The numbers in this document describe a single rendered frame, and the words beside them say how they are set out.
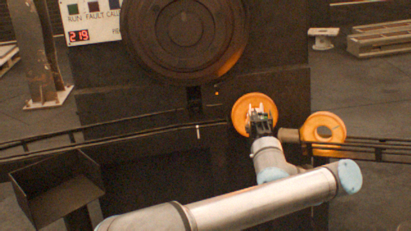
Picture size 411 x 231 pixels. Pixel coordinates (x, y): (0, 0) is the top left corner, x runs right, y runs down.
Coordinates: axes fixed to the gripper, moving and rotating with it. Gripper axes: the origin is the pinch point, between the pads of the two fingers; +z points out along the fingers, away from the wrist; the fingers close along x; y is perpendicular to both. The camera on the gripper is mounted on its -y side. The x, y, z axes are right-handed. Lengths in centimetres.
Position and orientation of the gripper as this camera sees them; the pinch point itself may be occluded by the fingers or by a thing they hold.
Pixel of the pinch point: (253, 110)
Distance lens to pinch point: 149.9
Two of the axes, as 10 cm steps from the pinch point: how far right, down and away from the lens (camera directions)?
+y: -0.7, -7.7, -6.3
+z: -0.8, -6.3, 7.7
